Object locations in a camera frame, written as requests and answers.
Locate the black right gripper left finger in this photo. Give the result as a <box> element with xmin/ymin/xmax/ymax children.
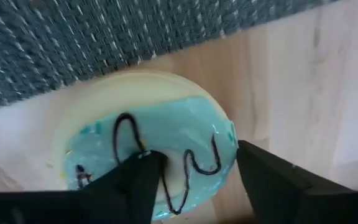
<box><xmin>0</xmin><ymin>151</ymin><xmax>168</xmax><ymax>224</ymax></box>

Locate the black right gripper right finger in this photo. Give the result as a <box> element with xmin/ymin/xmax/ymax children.
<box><xmin>236</xmin><ymin>139</ymin><xmax>358</xmax><ymax>224</ymax></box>

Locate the pale yellow round object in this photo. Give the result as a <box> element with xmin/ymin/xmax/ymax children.
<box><xmin>51</xmin><ymin>70</ymin><xmax>239</xmax><ymax>219</ymax></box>

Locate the grey woven placemat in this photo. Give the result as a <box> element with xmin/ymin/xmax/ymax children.
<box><xmin>0</xmin><ymin>0</ymin><xmax>340</xmax><ymax>113</ymax></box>

